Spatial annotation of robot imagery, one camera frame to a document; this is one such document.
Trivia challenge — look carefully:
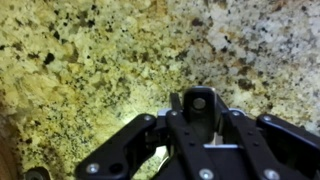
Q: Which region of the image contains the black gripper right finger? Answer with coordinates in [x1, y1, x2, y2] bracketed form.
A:
[216, 108, 320, 180]

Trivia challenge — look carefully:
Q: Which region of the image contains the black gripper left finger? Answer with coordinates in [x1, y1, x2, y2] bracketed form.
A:
[75, 99, 214, 180]

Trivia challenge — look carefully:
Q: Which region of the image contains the small steel pot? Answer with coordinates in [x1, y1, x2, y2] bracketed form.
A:
[24, 167, 51, 180]

